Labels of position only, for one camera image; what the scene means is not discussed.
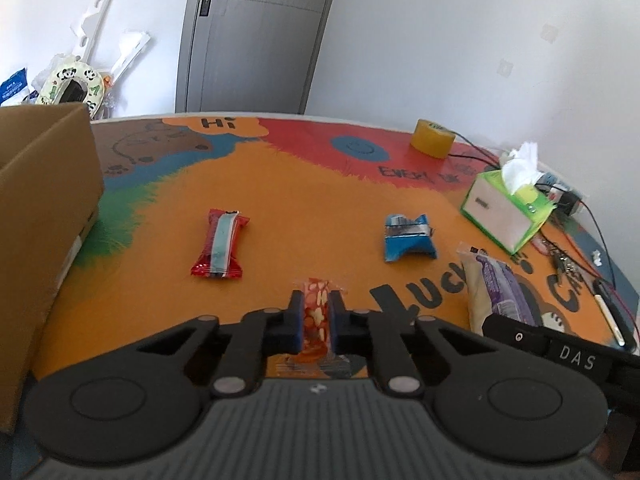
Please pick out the white pen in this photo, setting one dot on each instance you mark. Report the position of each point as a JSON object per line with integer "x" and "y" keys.
{"x": 611, "y": 312}

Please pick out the black power adapter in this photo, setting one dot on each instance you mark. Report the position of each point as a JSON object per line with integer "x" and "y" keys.
{"x": 569, "y": 202}

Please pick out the short white foam piece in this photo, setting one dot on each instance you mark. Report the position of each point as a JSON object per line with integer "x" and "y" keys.
{"x": 129, "y": 52}

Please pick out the bunch of metal keys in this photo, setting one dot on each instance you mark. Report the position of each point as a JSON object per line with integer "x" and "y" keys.
{"x": 565, "y": 261}

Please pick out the white wall plate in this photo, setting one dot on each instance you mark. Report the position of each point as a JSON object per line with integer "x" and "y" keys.
{"x": 549, "y": 32}
{"x": 506, "y": 67}

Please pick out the white tissue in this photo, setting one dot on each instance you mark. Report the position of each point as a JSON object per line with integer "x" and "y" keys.
{"x": 520, "y": 165}

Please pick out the colourful printed table mat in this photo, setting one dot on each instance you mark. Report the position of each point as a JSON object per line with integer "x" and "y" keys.
{"x": 300, "y": 200}

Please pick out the red dotted snack packet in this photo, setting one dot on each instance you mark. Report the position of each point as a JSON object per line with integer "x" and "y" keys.
{"x": 316, "y": 310}

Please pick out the yellow tape roll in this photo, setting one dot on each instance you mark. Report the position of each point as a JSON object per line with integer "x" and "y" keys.
{"x": 432, "y": 139}

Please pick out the green tissue box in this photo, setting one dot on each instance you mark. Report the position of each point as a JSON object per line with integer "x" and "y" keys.
{"x": 505, "y": 210}

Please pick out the blue snack packet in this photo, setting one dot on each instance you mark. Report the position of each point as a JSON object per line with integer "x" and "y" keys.
{"x": 409, "y": 237}

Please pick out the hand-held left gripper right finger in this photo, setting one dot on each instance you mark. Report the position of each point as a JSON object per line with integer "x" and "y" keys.
{"x": 336, "y": 324}

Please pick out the blue and white bag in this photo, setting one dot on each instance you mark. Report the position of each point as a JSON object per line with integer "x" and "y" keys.
{"x": 12, "y": 85}

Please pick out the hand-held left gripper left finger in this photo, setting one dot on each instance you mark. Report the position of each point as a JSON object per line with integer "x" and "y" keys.
{"x": 296, "y": 322}

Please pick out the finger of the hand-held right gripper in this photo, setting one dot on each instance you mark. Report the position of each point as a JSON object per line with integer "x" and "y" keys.
{"x": 515, "y": 335}

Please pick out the grey door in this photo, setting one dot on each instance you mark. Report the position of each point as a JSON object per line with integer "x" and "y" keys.
{"x": 255, "y": 35}

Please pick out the clear purple label bread packet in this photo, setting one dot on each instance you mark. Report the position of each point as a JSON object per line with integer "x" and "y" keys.
{"x": 495, "y": 285}

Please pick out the tall white foam piece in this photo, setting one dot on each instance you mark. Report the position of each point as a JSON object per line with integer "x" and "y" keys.
{"x": 97, "y": 15}

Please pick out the red snack bar packet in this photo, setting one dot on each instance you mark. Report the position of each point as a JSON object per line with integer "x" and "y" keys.
{"x": 220, "y": 245}

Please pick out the brown cardboard box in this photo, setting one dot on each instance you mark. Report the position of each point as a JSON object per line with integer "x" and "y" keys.
{"x": 40, "y": 240}

